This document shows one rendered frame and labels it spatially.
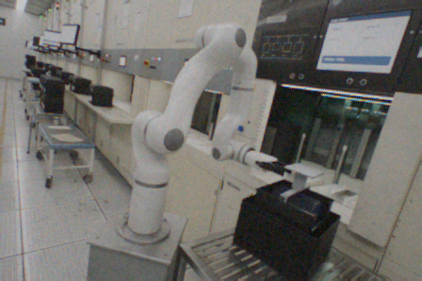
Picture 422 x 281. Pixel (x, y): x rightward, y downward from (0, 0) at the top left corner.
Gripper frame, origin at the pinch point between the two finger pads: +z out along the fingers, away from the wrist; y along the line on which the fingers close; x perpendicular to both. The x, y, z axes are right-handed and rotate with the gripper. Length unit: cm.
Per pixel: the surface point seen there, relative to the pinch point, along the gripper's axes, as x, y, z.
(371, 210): -7.4, -18.9, 27.7
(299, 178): -0.7, 1.6, 6.5
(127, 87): 2, -120, -325
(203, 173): -35, -40, -70
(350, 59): 46, -27, 3
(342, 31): 57, -28, -3
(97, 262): -38, 52, -31
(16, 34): 88, -169, -1362
